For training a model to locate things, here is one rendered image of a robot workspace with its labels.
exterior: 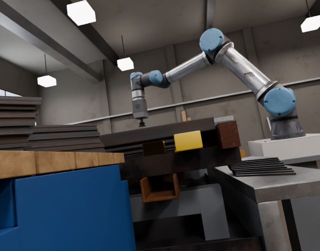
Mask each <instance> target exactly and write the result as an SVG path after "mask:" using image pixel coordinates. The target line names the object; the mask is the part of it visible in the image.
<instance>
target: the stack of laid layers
mask: <svg viewBox="0 0 320 251"><path fill-rule="evenodd" d="M198 130H199V131H200V134H201V139H202V138H203V140H204V139H206V138H207V137H208V136H209V135H210V134H211V133H212V132H213V131H214V130H216V128H215V123H214V117H211V118H205V119H199V120H192V121H186V122H180V123H174V124H168V125H160V126H155V127H148V128H142V129H136V130H130V131H124V132H118V133H112V134H106V135H101V136H100V137H101V138H100V140H101V143H103V144H104V146H105V147H104V149H105V152H109V153H124V158H129V157H136V156H142V155H144V152H143V144H145V143H151V142H157V141H163V142H164V144H165V151H166V152H168V151H174V150H176V148H175V142H174V134H179V133H185V132H192V131H198Z"/></svg>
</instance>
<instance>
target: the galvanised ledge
mask: <svg viewBox="0 0 320 251"><path fill-rule="evenodd" d="M285 166H287V167H288V168H292V170H294V173H296V175H271V176H244V177H236V176H234V175H233V172H232V171H231V170H230V169H229V167H228V166H220V167H213V168H209V170H211V171H212V172H214V173H215V174H217V175H218V176H219V177H221V178H222V179H224V180H225V181H226V182H228V183H229V184H231V185H232V186H233V187H235V188H236V189H238V190H239V191H240V192H242V193H243V194H245V195H246V196H248V197H249V198H250V199H252V200H253V201H255V202H256V203H262V202H270V201H278V200H285V199H293V198H301V197H308V196H316V195H320V169H314V168H305V167H297V166H288V165H285Z"/></svg>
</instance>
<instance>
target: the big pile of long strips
mask: <svg viewBox="0 0 320 251"><path fill-rule="evenodd" d="M41 101H42V97H18V96H0V150H10V151H34V152H36V151H60V152H105V149H104V147H105V146H104V144H103V143H101V140H100V138H101V137H100V136H101V135H100V132H98V130H97V127H96V126H97V124H79V125H35V122H36V116H37V115H38V111H37V109H38V108H39V107H40V105H41Z"/></svg>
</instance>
